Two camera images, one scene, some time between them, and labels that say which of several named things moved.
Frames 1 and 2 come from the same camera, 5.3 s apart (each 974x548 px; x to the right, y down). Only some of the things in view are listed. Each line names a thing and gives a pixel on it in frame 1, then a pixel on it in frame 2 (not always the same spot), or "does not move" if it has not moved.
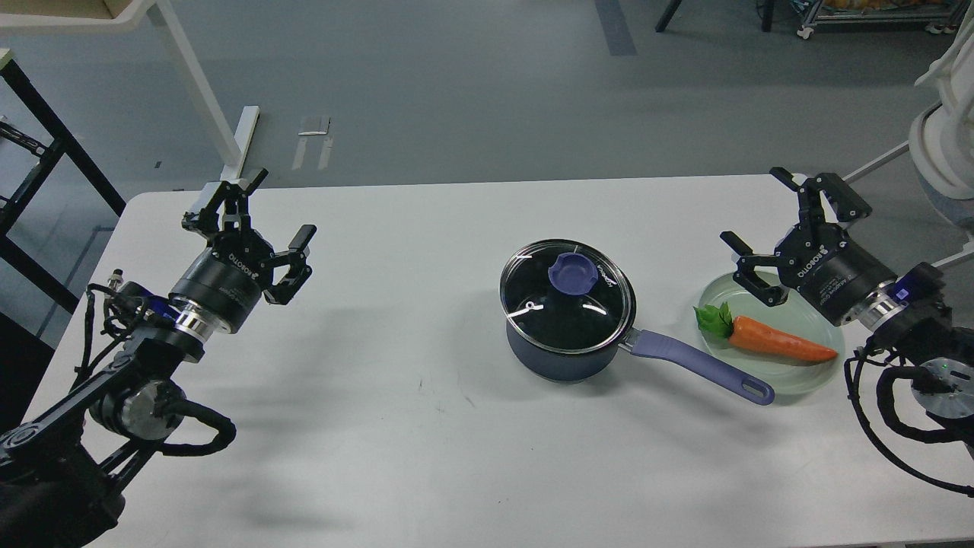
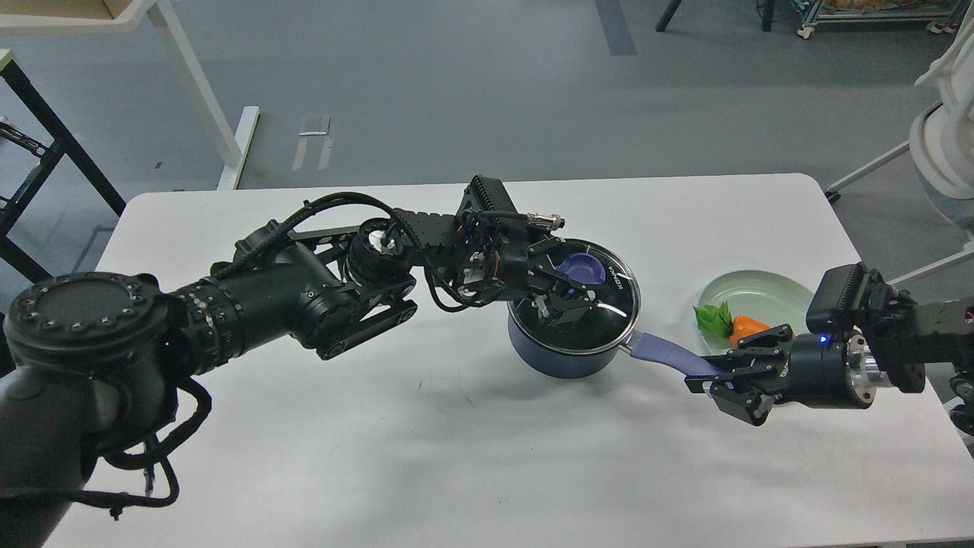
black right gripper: [837, 276] -> [820, 371]
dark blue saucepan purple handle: [562, 367] does not move
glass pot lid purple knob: [566, 296] does not move
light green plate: [794, 313] does not move
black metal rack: [13, 250] does not move
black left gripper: [225, 281] -> [498, 271]
